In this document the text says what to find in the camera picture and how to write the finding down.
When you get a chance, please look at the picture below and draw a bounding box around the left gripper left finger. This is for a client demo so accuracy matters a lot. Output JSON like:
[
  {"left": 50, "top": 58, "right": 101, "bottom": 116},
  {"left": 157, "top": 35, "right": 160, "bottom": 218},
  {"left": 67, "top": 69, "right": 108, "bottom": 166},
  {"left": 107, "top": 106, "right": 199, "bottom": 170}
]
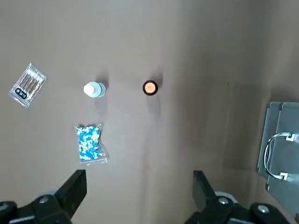
[{"left": 0, "top": 169, "right": 87, "bottom": 224}]

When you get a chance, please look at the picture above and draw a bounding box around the silver aluminium medicine case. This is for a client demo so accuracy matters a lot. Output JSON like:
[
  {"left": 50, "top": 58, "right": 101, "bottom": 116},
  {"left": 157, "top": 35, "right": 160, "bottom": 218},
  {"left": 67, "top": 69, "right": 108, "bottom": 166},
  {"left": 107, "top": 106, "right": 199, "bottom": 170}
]
[{"left": 256, "top": 101, "right": 299, "bottom": 210}]

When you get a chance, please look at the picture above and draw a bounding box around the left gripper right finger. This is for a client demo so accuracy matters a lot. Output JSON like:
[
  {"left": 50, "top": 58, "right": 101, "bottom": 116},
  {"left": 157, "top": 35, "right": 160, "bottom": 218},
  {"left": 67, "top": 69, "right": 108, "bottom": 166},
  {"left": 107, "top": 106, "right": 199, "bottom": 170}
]
[{"left": 184, "top": 170, "right": 292, "bottom": 224}]

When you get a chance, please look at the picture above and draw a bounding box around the blue white capsule bag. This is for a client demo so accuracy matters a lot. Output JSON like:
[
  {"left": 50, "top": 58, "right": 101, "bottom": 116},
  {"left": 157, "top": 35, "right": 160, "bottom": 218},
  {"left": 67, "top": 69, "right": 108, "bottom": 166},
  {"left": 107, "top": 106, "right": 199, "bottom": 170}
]
[{"left": 74, "top": 123, "right": 108, "bottom": 165}]

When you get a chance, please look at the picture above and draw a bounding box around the clear brown swab stick packet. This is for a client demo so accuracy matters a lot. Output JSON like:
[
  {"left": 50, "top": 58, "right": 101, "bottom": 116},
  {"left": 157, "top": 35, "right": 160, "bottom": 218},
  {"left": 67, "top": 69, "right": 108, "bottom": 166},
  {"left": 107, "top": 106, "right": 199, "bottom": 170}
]
[{"left": 8, "top": 62, "right": 47, "bottom": 107}]

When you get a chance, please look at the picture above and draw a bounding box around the white plastic bottle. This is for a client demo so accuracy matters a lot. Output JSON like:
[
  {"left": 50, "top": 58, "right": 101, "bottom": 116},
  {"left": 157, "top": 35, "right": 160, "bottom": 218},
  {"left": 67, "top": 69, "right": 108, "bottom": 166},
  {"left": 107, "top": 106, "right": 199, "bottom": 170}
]
[{"left": 83, "top": 81, "right": 107, "bottom": 98}]

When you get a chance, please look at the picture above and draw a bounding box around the brown bottle orange cap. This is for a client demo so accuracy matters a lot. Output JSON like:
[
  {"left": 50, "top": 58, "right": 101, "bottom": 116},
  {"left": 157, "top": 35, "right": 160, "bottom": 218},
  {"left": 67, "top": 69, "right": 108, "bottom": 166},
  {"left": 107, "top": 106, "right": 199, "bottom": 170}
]
[{"left": 142, "top": 80, "right": 160, "bottom": 96}]

